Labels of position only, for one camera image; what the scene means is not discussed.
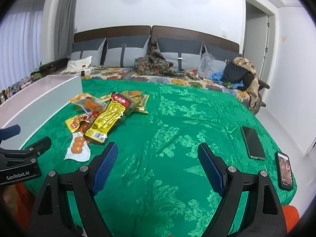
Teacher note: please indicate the floral bed sheet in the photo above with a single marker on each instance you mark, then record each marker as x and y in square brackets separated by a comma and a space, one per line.
[148, 79]

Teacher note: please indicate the blue cloth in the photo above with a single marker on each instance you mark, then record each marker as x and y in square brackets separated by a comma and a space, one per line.
[217, 76]

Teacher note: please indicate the sheer white curtain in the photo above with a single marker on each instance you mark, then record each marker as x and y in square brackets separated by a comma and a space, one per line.
[19, 42]

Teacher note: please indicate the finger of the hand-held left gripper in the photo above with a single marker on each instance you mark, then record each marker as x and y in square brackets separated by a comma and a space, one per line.
[29, 153]
[9, 131]

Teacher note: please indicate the red label snack packet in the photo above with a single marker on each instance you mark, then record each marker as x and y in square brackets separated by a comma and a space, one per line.
[122, 100]

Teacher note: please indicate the dark red snack packet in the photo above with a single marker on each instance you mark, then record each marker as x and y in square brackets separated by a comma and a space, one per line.
[92, 118]

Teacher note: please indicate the orange sausage snack packet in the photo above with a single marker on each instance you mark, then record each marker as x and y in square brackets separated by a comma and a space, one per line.
[88, 102]

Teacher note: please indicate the clear packet of orange eggs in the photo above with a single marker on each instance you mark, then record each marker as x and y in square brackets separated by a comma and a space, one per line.
[77, 147]

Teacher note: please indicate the white foam box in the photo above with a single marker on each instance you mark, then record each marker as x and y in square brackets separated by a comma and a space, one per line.
[37, 103]

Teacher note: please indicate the grey curtain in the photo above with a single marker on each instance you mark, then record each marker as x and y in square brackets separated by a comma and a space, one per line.
[66, 17]

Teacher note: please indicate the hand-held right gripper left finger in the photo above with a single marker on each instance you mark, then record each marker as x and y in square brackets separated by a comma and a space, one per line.
[106, 167]

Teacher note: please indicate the black smartphone dark screen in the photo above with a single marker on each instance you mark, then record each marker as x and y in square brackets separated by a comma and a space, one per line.
[253, 143]

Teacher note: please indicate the clear plastic bag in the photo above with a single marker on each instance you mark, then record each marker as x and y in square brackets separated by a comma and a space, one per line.
[206, 64]

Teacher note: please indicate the white wall switch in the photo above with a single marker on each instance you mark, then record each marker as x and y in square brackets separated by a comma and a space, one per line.
[225, 33]

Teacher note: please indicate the orange cloth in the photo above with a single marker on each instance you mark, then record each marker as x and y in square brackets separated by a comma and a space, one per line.
[291, 214]
[19, 197]

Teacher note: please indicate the black smartphone lit screen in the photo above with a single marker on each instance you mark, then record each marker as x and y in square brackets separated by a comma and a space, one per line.
[285, 170]

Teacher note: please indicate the dark wooden chair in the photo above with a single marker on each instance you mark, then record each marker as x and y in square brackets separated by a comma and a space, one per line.
[264, 84]

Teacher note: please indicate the long yellow snack packet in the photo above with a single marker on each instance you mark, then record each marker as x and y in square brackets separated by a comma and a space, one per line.
[106, 121]

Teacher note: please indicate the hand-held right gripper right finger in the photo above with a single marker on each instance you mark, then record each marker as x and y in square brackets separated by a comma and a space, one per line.
[211, 170]

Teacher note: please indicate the gold-edged dark snack packet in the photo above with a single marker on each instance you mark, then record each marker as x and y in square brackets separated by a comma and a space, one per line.
[138, 101]

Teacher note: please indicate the white plastic bag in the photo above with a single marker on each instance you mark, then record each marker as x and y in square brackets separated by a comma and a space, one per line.
[79, 63]

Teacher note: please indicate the white door frame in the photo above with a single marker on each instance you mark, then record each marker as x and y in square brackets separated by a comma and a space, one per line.
[272, 24]

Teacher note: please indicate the heap of clothes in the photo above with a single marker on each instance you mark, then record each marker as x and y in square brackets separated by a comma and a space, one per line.
[246, 64]
[234, 72]

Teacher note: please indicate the dark patterned cloth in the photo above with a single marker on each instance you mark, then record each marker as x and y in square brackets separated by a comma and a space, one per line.
[150, 65]

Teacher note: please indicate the yellow cartoon snack packet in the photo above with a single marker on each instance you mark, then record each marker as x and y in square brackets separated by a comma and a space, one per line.
[74, 122]

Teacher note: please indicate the grey two-tone pillow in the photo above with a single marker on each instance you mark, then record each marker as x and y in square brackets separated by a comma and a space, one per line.
[177, 51]
[86, 51]
[123, 51]
[222, 54]

